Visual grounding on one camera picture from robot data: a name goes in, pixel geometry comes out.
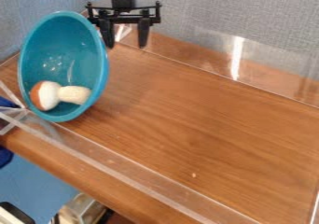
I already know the clear acrylic front barrier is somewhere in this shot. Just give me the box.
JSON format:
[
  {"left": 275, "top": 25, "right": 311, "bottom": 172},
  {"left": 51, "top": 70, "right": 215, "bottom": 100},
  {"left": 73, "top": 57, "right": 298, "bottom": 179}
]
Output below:
[{"left": 1, "top": 111, "right": 259, "bottom": 224}]

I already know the blue cloth at left edge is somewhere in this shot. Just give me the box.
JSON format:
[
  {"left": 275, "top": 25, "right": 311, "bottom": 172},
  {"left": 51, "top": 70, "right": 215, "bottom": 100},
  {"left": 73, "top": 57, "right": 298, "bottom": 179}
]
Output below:
[{"left": 0, "top": 96, "right": 19, "bottom": 169}]

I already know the white brown-capped toy mushroom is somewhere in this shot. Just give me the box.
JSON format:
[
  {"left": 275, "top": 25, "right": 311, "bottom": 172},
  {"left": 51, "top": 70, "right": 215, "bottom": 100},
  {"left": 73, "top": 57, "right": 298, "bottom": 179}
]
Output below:
[{"left": 29, "top": 80, "right": 91, "bottom": 111}]

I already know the blue plastic bowl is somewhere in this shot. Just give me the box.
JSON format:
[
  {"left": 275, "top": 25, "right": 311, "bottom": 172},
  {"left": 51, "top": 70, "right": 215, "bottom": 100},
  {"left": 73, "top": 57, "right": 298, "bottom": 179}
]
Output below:
[{"left": 17, "top": 11, "right": 109, "bottom": 122}]

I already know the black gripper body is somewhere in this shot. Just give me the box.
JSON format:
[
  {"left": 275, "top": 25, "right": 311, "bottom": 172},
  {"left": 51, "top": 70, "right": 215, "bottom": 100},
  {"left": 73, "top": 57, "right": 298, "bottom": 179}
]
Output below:
[{"left": 85, "top": 1, "right": 161, "bottom": 25}]

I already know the clear acrylic corner bracket left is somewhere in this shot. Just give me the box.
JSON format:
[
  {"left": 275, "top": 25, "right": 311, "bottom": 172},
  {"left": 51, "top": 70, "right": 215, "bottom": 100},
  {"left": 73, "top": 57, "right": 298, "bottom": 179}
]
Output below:
[{"left": 0, "top": 80, "right": 28, "bottom": 135}]

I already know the clear acrylic barrier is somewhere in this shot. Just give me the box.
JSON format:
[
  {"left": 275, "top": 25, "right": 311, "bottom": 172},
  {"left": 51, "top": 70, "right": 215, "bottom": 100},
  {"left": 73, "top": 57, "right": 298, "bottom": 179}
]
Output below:
[
  {"left": 1, "top": 111, "right": 259, "bottom": 224},
  {"left": 116, "top": 16, "right": 319, "bottom": 109}
]

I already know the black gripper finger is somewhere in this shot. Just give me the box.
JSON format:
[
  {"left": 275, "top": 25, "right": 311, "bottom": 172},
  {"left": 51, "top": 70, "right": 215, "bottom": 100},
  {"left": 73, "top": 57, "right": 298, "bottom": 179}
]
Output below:
[
  {"left": 137, "top": 18, "right": 151, "bottom": 48},
  {"left": 99, "top": 19, "right": 115, "bottom": 49}
]

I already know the clear acrylic corner bracket back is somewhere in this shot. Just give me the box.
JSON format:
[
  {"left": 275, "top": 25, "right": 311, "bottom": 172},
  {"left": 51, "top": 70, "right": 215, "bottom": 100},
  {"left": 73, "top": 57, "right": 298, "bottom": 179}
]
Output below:
[{"left": 115, "top": 23, "right": 132, "bottom": 42}]

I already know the black object bottom left corner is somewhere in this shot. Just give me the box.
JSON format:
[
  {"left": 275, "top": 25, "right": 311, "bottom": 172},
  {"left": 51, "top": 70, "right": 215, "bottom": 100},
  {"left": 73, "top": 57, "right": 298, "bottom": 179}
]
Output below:
[{"left": 0, "top": 202, "right": 35, "bottom": 224}]

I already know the clear acrylic corner bracket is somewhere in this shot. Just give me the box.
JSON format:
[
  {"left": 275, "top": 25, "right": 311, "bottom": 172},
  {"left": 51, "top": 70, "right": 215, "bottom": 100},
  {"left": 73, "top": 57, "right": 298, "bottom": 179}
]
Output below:
[
  {"left": 115, "top": 23, "right": 132, "bottom": 42},
  {"left": 0, "top": 80, "right": 28, "bottom": 135}
]

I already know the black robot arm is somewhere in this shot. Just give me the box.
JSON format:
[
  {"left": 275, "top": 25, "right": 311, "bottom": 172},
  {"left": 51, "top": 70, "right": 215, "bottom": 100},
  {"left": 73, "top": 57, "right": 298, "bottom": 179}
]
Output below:
[{"left": 85, "top": 0, "right": 161, "bottom": 49}]

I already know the clear acrylic back barrier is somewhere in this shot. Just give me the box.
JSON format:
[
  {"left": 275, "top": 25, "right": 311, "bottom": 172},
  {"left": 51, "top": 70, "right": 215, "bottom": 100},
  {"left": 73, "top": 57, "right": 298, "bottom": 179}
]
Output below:
[{"left": 116, "top": 16, "right": 319, "bottom": 109}]

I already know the metal table frame below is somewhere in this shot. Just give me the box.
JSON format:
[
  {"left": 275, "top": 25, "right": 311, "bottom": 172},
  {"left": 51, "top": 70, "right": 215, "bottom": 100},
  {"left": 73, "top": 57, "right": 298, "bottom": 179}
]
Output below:
[{"left": 48, "top": 193, "right": 105, "bottom": 224}]

